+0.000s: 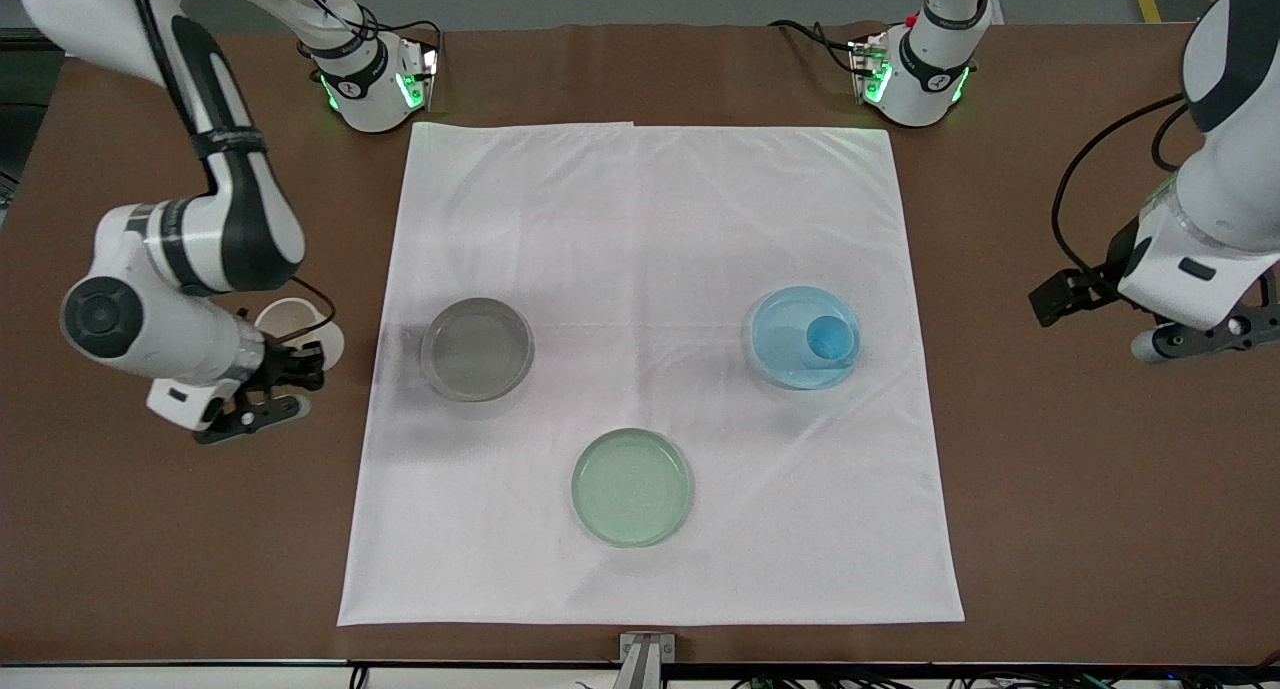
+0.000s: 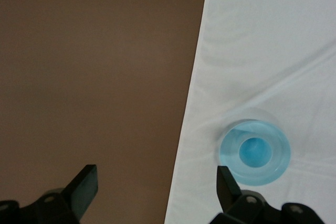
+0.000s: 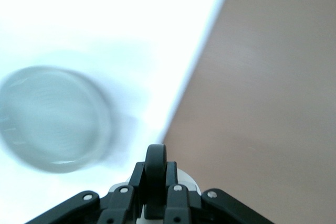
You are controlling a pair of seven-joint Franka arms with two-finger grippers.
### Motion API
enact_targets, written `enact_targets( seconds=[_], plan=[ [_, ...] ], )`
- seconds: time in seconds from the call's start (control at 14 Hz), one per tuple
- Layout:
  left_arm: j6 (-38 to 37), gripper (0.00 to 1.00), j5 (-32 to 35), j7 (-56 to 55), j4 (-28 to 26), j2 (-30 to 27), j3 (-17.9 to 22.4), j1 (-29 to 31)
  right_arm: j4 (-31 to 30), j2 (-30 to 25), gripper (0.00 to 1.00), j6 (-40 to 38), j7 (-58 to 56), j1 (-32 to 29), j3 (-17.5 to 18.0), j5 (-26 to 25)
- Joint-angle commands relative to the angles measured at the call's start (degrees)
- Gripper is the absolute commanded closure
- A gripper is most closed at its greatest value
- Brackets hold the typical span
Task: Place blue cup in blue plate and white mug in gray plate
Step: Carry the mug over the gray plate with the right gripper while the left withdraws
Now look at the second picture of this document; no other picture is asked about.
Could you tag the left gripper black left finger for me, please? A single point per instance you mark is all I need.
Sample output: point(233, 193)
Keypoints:
point(78, 195)

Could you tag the blue round plate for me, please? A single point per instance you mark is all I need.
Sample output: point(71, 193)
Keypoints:
point(282, 153)

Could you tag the white square cloth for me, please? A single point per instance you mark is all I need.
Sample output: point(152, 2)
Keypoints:
point(262, 37)

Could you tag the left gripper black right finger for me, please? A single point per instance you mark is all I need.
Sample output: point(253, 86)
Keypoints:
point(236, 208)

